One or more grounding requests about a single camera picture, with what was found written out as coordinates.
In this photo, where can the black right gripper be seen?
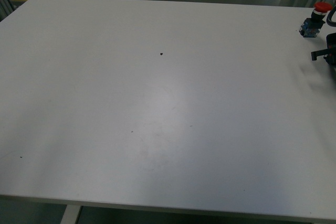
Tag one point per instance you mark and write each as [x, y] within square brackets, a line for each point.
[328, 53]

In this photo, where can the white table leg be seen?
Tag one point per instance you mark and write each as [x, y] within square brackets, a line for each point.
[71, 214]

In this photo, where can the grey curtain left side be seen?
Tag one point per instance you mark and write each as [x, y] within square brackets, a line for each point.
[6, 8]

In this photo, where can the red push button switch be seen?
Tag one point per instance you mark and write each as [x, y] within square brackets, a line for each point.
[312, 25]

